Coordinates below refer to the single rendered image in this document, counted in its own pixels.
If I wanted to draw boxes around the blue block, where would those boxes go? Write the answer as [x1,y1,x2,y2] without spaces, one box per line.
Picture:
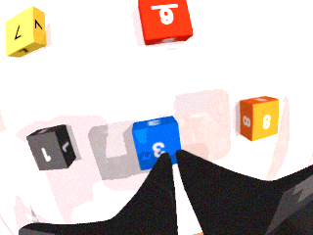
[133,117,181,169]

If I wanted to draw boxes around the orange block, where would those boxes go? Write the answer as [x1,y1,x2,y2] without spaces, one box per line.
[240,95,279,142]

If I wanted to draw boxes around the red block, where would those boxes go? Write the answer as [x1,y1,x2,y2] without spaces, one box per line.
[137,0,193,46]

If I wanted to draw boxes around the yellow block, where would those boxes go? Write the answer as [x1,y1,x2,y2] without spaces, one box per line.
[5,7,47,58]

